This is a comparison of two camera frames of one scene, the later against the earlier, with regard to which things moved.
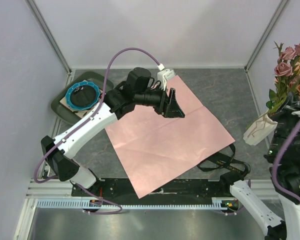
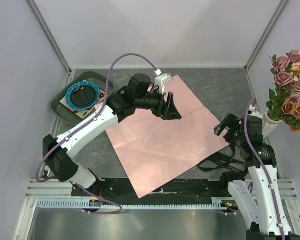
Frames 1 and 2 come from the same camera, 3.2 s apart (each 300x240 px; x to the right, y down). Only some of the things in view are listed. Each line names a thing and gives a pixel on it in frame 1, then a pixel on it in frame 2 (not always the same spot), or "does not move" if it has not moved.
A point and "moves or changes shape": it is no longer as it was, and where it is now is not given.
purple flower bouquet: x=154 y=149 does not move
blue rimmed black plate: x=82 y=95 does not move
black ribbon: x=219 y=160 does not move
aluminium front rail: x=61 y=189 does not move
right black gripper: x=291 y=106 to x=230 y=120
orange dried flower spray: x=292 y=91 moves or changes shape
